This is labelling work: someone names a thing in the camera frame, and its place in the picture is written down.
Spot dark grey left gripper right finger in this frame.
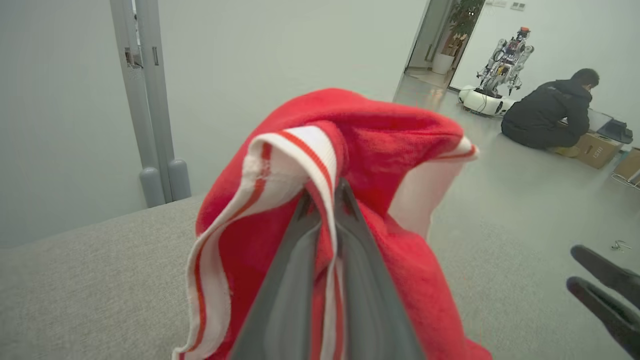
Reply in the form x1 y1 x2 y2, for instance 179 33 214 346
332 178 426 360

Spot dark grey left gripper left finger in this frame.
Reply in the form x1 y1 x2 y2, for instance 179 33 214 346
227 190 323 360

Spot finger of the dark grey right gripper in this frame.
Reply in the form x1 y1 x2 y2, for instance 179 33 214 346
566 277 640 358
570 244 640 310

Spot red shirt with striped trim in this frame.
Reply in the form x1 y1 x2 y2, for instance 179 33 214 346
171 88 493 360

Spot flat cardboard sheet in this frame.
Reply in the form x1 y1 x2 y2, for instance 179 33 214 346
611 147 640 191

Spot brown cardboard box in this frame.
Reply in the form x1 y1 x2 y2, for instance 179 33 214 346
570 131 625 170

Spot black bag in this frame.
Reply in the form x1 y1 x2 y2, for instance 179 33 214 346
597 119 634 145

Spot person in black jacket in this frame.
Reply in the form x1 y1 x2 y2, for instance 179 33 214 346
501 68 601 158

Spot grey fabric sofa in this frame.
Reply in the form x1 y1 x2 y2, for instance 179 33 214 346
0 194 640 360

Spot white wheeled humanoid robot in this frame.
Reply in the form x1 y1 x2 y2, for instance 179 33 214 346
458 26 536 117

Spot potted plant in white pot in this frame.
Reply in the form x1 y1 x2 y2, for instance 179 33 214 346
432 0 485 76

